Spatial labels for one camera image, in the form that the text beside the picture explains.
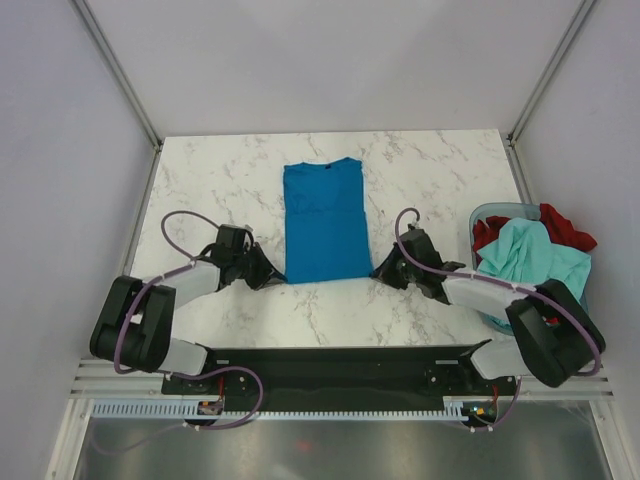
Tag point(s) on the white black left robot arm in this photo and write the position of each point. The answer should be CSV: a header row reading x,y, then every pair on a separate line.
x,y
134,327

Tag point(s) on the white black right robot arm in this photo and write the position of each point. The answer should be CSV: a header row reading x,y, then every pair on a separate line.
x,y
553,338

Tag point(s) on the teal t shirt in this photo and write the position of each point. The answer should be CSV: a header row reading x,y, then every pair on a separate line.
x,y
524,253

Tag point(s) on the white slotted cable duct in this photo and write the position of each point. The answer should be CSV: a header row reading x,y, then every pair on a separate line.
x,y
201,410

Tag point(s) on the aluminium corner post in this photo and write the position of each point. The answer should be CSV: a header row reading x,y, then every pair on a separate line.
x,y
99,38
559,55

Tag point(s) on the aluminium right corner post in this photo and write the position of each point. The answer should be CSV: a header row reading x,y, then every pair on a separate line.
x,y
559,55

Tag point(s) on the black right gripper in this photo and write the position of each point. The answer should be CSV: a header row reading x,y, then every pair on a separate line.
x,y
385,272

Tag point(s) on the red t shirt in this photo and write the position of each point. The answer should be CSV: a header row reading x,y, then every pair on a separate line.
x,y
487,220

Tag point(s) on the blue t shirt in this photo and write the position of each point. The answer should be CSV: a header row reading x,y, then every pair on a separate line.
x,y
326,232

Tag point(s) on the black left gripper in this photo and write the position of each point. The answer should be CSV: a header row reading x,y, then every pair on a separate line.
x,y
266,273

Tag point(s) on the aluminium left corner post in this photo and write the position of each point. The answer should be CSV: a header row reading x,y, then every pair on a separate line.
x,y
99,38

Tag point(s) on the translucent blue plastic basket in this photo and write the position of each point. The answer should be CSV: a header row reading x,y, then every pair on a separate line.
x,y
530,244

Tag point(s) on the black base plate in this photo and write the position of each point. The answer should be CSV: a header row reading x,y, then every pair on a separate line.
x,y
350,378

